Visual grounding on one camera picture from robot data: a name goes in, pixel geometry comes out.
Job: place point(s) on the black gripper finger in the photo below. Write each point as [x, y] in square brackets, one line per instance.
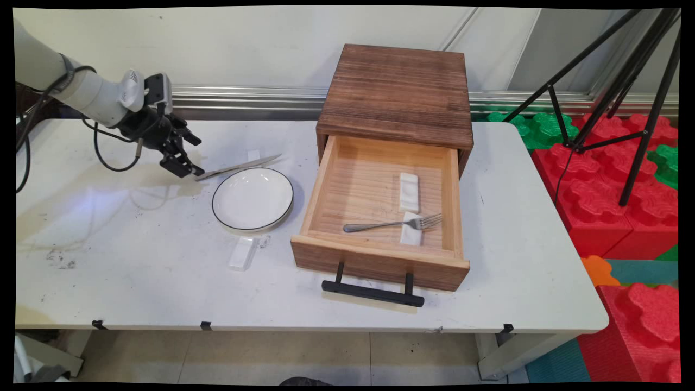
[185, 133]
[179, 163]

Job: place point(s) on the white plate with black rim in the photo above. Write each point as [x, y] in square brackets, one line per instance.
[252, 198]

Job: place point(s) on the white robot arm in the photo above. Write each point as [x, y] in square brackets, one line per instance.
[92, 92]

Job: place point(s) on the light wooden drawer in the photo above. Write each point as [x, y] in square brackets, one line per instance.
[380, 260]

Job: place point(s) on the orange foam piece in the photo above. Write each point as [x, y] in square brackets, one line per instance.
[597, 270]

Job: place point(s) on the black tripod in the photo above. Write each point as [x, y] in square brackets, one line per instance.
[637, 163]

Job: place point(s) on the dark brown wooden cabinet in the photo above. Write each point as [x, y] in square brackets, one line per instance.
[402, 87]

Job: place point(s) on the silver table knife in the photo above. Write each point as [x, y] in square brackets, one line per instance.
[239, 166]

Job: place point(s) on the white table leg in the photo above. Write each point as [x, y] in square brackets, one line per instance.
[516, 355]
[70, 347]

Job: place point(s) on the silver fork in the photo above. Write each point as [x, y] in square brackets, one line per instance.
[380, 224]

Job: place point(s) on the small clear plastic piece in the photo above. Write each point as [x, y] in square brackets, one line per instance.
[263, 241]

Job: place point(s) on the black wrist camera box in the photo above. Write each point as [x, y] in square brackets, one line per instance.
[158, 92]

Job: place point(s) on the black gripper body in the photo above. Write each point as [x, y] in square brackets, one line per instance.
[146, 127]

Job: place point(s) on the aluminium wall rail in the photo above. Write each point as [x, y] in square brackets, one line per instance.
[488, 100]

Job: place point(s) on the large red foam block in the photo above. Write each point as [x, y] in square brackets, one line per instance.
[592, 195]

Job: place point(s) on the teal foam mat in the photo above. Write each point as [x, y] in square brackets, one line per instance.
[646, 271]
[559, 364]

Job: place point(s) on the green foam block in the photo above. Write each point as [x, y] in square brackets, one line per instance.
[668, 163]
[543, 127]

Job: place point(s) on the white ceramic cutlery rest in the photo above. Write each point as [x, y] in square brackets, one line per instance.
[241, 255]
[253, 156]
[408, 190]
[411, 237]

